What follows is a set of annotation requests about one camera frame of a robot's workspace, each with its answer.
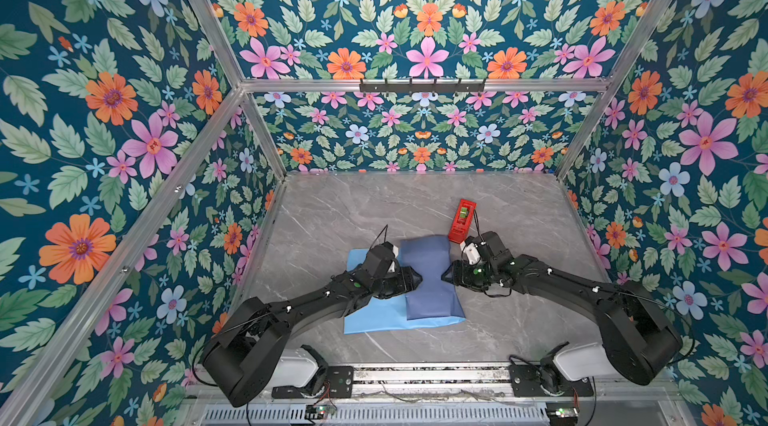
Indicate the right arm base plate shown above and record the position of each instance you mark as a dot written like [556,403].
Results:
[540,379]

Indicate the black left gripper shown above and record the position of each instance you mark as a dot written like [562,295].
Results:
[408,282]

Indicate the black hook rail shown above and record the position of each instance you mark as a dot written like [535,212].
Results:
[439,86]

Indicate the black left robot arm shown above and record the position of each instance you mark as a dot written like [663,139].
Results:
[243,356]

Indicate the white cable duct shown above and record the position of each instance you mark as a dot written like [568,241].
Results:
[377,414]

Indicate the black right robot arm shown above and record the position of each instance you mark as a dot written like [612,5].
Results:
[637,338]

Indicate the light blue wrapping paper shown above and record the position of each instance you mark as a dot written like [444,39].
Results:
[434,303]

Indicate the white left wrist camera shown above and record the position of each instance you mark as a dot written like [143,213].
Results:
[390,254]

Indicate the red tape dispenser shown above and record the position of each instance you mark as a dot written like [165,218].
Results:
[462,221]

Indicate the aluminium mounting rail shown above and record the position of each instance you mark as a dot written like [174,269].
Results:
[485,381]

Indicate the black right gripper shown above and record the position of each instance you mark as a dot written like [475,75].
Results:
[457,266]

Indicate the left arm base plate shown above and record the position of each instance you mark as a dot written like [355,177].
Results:
[330,381]

